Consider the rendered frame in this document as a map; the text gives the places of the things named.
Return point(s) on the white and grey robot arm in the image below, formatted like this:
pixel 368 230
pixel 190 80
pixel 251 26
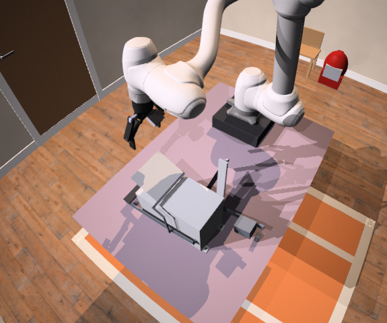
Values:
pixel 178 88

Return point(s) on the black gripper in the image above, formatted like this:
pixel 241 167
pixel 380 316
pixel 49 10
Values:
pixel 133 123

